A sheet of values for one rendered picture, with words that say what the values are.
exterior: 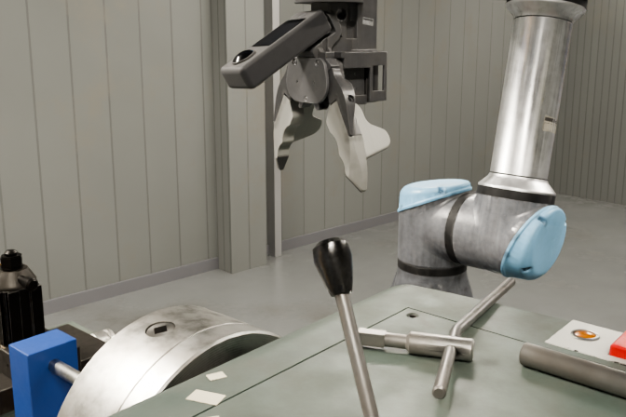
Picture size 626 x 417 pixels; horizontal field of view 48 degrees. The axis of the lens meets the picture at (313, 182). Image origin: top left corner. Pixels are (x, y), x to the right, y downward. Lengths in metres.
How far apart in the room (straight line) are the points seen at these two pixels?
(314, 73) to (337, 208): 4.90
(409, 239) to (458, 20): 5.53
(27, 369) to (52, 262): 3.20
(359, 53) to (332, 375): 0.32
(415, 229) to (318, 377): 0.52
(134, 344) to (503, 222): 0.55
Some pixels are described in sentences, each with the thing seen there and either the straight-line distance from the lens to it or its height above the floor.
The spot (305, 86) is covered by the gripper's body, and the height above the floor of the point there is 1.51.
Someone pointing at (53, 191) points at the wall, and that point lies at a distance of 4.24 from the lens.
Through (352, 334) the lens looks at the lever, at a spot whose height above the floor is 1.34.
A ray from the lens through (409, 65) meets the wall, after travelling 6.08.
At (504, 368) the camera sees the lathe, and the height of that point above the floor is 1.25.
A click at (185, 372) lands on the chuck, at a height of 1.22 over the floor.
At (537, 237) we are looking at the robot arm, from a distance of 1.05.
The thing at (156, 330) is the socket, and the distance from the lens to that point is 0.85.
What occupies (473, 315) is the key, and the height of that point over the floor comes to 1.27.
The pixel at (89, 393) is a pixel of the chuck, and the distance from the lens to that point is 0.83.
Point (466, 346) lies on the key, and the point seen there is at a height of 1.27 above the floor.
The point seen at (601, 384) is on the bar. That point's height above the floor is 1.26.
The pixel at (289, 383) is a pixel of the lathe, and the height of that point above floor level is 1.25.
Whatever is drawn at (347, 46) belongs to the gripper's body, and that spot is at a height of 1.55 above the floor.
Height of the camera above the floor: 1.56
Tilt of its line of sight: 12 degrees down
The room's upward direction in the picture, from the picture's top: straight up
